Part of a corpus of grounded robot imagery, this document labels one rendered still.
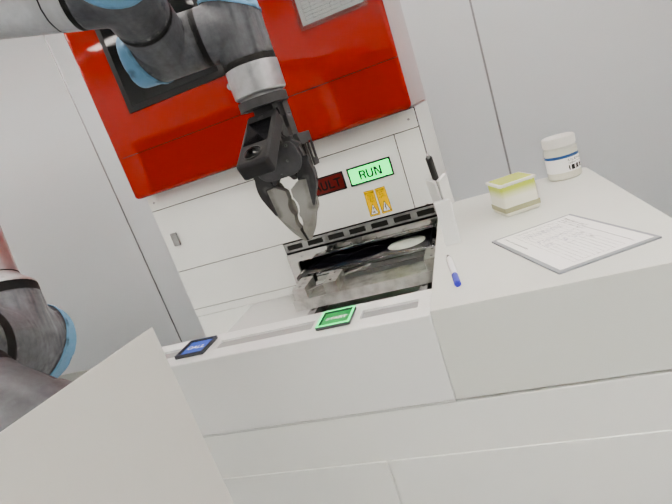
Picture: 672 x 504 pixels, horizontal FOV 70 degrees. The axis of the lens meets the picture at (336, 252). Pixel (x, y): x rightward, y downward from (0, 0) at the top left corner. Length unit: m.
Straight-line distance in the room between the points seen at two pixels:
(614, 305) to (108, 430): 0.60
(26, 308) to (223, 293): 0.86
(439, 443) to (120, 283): 3.15
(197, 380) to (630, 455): 0.65
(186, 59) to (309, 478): 0.67
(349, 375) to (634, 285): 0.40
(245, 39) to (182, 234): 0.90
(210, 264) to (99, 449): 1.00
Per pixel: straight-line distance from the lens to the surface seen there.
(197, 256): 1.50
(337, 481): 0.87
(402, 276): 1.09
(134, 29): 0.64
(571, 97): 2.78
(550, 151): 1.19
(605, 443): 0.80
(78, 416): 0.54
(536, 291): 0.67
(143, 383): 0.58
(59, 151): 3.70
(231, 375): 0.81
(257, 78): 0.68
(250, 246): 1.41
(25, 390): 0.54
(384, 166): 1.25
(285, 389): 0.79
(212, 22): 0.70
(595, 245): 0.77
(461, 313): 0.67
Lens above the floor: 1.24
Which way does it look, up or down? 14 degrees down
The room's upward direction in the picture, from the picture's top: 19 degrees counter-clockwise
